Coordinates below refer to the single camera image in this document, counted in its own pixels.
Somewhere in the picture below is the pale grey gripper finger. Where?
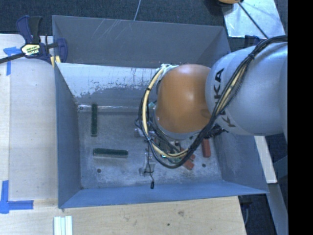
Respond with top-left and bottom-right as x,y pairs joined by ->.
139,155 -> 157,177
134,127 -> 148,139

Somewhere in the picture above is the grey metal bin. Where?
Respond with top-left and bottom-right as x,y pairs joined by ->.
51,15 -> 270,209

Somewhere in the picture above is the red-brown flat block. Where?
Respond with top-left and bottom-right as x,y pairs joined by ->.
182,153 -> 197,171
201,138 -> 212,158

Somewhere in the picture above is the dark green flat block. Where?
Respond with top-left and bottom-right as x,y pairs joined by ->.
92,148 -> 129,159
90,103 -> 99,138

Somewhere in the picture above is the pale wood flat board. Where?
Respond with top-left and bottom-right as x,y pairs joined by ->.
8,35 -> 60,202

